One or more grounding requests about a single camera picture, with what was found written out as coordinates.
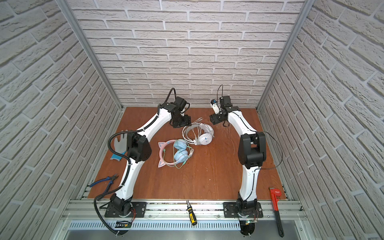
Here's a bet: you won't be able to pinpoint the white headphone cable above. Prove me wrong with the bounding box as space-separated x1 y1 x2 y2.
184 116 215 145

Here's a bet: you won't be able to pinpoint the green headphone cable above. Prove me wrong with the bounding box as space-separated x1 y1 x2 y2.
163 139 196 168

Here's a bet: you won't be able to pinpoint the white headphones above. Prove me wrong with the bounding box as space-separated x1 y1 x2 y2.
182 123 214 146

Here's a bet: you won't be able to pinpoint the pink blue cat-ear headphones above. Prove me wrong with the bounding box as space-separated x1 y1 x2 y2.
158 139 194 169

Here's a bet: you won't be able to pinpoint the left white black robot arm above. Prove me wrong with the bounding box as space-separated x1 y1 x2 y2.
108 98 191 216

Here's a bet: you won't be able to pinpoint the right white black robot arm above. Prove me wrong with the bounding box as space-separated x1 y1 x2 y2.
210 96 267 216

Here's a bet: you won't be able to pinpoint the red pipe wrench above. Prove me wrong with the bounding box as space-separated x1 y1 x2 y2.
269 187 285 238

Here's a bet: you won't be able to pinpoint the yellow black screwdriver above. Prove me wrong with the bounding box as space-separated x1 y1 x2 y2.
186 200 198 226

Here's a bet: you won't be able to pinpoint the small black electronics board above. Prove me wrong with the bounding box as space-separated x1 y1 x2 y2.
115 221 132 229

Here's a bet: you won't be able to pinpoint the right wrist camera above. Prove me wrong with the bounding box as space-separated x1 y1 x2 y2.
211 99 221 115

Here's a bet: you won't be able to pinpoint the black corrugated cable conduit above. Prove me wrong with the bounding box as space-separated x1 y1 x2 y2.
93 113 161 236

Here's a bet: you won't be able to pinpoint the blue handled pliers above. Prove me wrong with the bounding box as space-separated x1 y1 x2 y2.
88 174 118 193

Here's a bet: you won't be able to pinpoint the aluminium frame rail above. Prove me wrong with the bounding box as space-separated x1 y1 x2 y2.
62 199 308 221

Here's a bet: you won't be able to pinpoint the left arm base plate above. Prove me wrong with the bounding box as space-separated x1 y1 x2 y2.
104 202 147 218

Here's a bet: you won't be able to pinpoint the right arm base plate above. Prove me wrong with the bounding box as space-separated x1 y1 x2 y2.
223 202 264 219

